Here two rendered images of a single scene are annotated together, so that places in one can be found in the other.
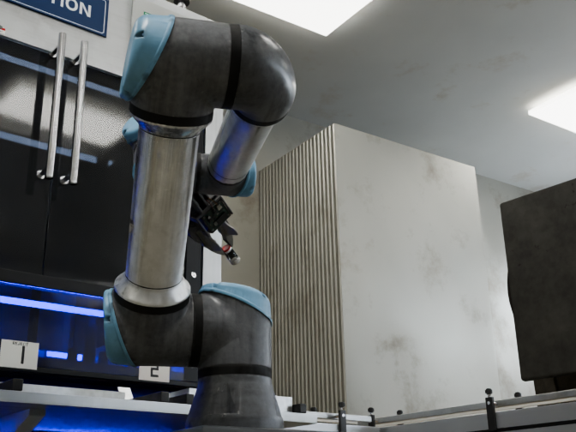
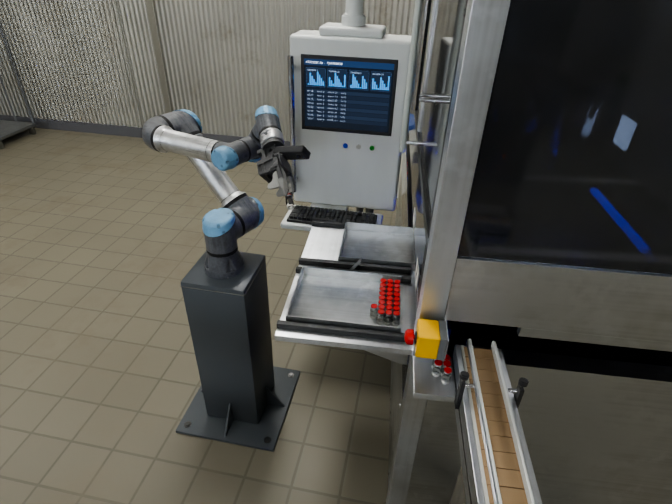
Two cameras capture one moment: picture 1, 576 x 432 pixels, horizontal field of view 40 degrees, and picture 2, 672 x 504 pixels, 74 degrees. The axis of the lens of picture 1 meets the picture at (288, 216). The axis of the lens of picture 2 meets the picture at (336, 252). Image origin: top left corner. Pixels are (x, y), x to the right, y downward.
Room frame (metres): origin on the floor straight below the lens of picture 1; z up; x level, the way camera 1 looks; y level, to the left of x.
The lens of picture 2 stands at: (2.56, -0.61, 1.79)
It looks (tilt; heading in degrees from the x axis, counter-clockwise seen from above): 33 degrees down; 135
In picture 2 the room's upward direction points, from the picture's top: 2 degrees clockwise
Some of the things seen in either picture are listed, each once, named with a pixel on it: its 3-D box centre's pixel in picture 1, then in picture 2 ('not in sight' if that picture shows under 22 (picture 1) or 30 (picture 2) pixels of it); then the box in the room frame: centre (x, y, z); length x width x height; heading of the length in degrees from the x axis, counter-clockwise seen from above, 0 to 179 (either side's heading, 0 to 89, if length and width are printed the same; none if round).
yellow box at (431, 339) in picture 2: not in sight; (429, 338); (2.14, 0.16, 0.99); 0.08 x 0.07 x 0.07; 39
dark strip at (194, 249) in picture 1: (194, 233); (440, 168); (2.03, 0.26, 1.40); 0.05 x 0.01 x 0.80; 129
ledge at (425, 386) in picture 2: not in sight; (439, 378); (2.18, 0.18, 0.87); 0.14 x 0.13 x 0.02; 39
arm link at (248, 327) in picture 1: (231, 328); (221, 229); (1.25, 0.10, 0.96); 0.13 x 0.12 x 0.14; 105
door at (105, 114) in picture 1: (131, 182); (444, 101); (1.92, 0.41, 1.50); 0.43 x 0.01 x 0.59; 129
